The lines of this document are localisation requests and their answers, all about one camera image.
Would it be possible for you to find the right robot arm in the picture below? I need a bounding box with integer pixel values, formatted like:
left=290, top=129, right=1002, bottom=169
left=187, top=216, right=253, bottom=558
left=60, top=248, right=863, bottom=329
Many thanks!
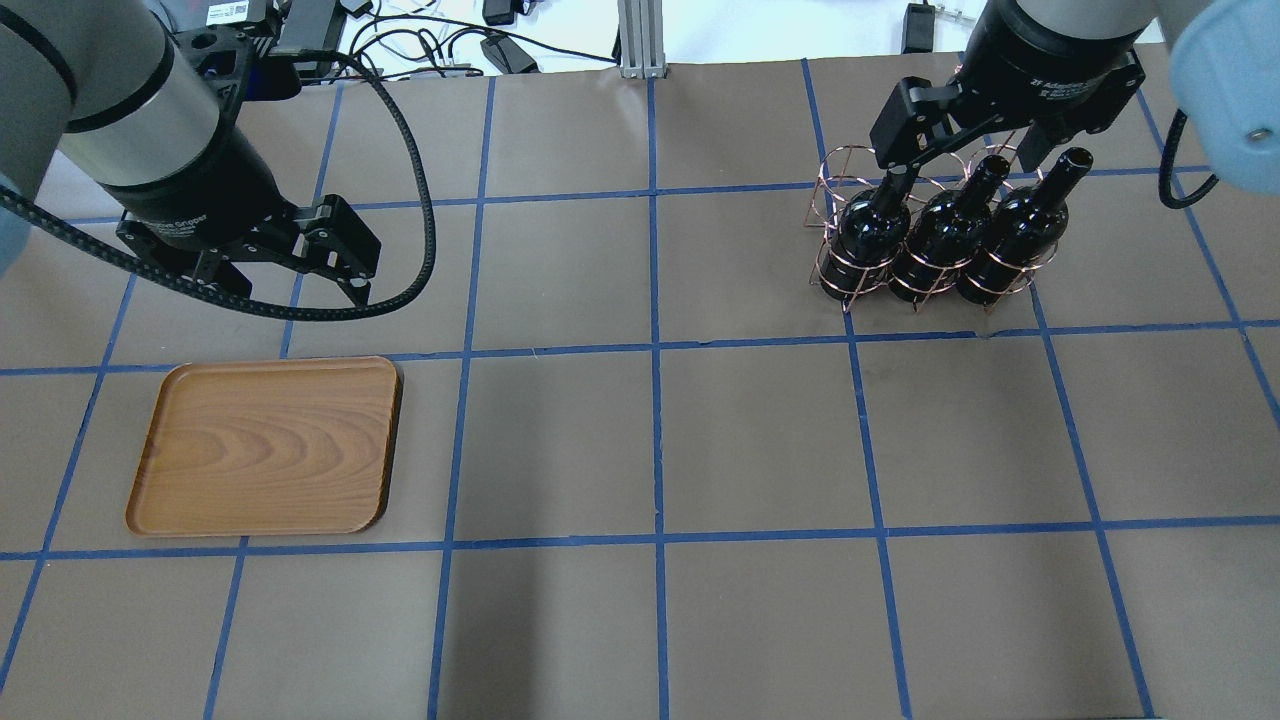
left=869, top=1, right=1279, bottom=195

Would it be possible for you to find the aluminium frame post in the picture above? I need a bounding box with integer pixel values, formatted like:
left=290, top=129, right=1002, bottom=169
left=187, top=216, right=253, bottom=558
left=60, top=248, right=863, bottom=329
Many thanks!
left=617, top=0, right=669, bottom=79

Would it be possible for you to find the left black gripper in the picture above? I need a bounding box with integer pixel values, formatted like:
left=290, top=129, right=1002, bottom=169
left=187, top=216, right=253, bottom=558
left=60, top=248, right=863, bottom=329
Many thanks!
left=116, top=129, right=381, bottom=307

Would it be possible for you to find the dark wine bottle outer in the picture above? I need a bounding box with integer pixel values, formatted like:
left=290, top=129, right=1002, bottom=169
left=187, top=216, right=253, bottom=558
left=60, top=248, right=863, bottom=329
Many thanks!
left=956, top=147, right=1094, bottom=307

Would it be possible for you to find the dark wine bottle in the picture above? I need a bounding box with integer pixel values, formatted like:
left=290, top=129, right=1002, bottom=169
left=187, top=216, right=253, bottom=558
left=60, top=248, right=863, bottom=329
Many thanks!
left=956, top=147, right=1094, bottom=307
left=887, top=154, right=1011, bottom=307

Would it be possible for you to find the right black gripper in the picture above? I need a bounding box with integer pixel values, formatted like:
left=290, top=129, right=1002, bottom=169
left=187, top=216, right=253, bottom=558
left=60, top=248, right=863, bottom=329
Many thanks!
left=869, top=1, right=1147, bottom=179

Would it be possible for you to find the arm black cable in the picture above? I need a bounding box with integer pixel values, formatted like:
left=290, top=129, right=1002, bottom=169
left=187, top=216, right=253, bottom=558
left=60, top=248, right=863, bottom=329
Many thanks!
left=1158, top=108, right=1221, bottom=211
left=0, top=50, right=438, bottom=323

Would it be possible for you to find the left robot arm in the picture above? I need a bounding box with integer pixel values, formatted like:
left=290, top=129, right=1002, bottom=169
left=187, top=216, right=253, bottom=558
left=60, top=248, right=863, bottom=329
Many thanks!
left=3, top=1, right=381, bottom=322

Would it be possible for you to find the dark wine bottle carried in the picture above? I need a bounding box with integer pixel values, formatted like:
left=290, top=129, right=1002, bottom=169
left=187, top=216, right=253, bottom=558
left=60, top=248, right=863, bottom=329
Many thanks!
left=818, top=170, right=916, bottom=304

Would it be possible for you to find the dark wine bottle middle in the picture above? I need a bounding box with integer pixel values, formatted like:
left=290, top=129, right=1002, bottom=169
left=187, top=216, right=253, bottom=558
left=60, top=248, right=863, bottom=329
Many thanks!
left=887, top=154, right=1011, bottom=307

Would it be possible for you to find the copper wire bottle basket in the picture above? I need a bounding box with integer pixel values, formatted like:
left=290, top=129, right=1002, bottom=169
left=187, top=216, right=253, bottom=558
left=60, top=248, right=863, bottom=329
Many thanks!
left=804, top=142, right=1069, bottom=313

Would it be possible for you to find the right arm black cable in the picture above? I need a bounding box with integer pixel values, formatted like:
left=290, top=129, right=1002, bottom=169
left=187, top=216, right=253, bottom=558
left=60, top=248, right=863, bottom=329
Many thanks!
left=1158, top=108, right=1221, bottom=211

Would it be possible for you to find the wooden tray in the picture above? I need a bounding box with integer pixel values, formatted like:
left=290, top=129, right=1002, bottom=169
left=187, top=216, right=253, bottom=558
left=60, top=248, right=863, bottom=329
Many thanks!
left=124, top=356, right=402, bottom=538

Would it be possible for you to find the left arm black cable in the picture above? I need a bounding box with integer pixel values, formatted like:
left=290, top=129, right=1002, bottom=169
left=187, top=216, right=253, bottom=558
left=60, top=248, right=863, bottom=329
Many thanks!
left=0, top=50, right=438, bottom=323

